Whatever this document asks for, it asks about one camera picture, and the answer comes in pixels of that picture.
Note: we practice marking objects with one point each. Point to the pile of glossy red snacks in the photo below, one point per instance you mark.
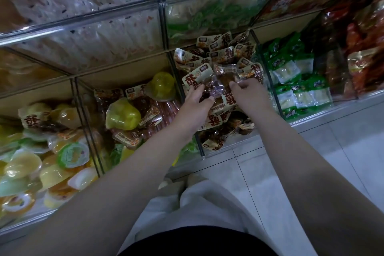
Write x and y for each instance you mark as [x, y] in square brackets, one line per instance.
[366, 61]

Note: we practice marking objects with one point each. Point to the pile of brown snack packets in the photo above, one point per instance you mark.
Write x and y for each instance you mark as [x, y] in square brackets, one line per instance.
[225, 55]

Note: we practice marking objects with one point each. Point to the pile of pastel jelly cups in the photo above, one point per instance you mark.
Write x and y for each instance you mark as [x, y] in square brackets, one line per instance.
[60, 151]

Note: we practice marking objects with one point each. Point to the person's left forearm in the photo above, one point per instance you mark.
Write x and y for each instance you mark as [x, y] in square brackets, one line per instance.
[102, 199]

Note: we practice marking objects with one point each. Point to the black shirt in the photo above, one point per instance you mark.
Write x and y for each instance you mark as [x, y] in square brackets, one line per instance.
[201, 242]

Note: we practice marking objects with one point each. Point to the person's right forearm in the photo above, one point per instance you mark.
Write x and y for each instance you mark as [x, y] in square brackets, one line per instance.
[324, 181]

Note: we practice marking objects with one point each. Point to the light shoe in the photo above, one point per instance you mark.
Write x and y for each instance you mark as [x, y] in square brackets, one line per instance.
[173, 187]

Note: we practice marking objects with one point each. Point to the pile of green bamboo packets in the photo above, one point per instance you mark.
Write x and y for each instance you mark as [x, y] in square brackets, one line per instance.
[300, 94]

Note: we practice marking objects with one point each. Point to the person's right hand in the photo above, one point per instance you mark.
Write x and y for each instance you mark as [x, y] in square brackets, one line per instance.
[252, 100]

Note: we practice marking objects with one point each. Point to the light grey shorts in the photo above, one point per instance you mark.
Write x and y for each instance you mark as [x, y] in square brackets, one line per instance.
[204, 205]

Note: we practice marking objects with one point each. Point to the person's left hand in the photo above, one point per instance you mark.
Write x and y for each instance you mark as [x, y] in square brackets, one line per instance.
[192, 112]

